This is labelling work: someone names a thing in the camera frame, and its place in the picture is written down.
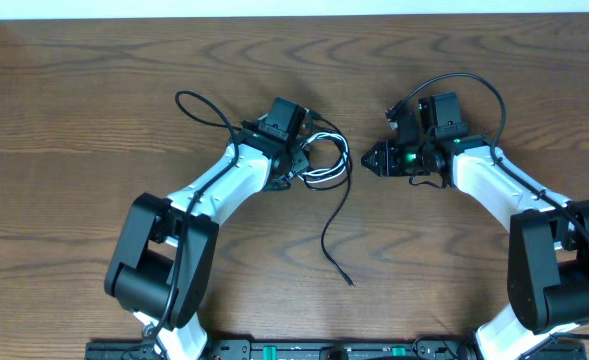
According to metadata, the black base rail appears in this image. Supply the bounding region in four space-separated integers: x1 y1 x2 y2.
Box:
84 340 477 360

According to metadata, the white usb cable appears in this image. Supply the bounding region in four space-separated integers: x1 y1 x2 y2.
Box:
297 130 350 185

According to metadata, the black usb cable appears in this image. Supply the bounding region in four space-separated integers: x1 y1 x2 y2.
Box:
301 109 356 289

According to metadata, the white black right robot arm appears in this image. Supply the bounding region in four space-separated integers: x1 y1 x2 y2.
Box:
361 112 589 359

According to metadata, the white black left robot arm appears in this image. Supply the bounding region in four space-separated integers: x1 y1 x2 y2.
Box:
85 119 305 359

